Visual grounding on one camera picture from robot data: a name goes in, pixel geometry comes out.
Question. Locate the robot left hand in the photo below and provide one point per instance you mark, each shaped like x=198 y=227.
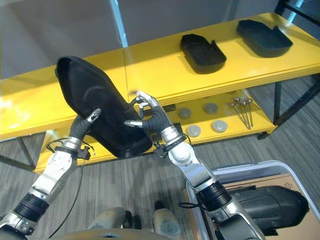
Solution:
x=78 y=128

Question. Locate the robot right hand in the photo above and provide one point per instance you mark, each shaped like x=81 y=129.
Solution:
x=160 y=120

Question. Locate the black sole-shaped part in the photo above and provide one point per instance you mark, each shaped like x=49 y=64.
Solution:
x=265 y=37
x=100 y=100
x=272 y=207
x=202 y=53

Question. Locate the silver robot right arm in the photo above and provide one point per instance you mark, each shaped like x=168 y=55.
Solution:
x=197 y=172

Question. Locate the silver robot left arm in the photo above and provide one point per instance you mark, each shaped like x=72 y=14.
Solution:
x=51 y=172

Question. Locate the yellow shelf board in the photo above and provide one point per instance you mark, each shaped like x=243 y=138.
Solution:
x=205 y=120
x=162 y=70

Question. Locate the grey plastic box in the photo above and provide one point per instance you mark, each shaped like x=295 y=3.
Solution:
x=303 y=180

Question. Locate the small black block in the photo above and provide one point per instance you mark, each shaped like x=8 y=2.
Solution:
x=171 y=108

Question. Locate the black left wrist clamp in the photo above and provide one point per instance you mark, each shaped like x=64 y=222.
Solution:
x=83 y=153

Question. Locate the black wrist clamp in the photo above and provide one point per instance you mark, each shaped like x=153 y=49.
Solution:
x=83 y=153
x=163 y=148

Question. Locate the grey round disc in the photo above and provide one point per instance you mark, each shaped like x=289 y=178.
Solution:
x=219 y=125
x=185 y=113
x=210 y=108
x=194 y=130

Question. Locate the black right wrist clamp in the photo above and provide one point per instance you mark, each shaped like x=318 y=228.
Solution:
x=163 y=148

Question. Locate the long metal bolt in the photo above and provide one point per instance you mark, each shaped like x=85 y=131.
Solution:
x=247 y=112
x=240 y=117
x=242 y=112
x=250 y=112

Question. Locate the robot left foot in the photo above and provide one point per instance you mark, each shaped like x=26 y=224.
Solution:
x=112 y=218

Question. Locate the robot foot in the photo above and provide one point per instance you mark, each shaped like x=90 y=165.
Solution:
x=166 y=222
x=112 y=218

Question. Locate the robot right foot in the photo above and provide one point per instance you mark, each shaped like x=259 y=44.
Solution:
x=166 y=222

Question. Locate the black caster wheel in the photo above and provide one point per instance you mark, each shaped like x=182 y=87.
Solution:
x=263 y=136

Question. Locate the silver robot body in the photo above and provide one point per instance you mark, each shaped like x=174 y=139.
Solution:
x=110 y=235

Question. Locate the brown cardboard sheet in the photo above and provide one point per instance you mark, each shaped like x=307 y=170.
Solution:
x=270 y=180

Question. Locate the black shelf leg frame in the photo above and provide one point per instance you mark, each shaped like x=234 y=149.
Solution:
x=277 y=105

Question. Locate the black metal rack frame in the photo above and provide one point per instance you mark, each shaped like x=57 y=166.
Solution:
x=300 y=6

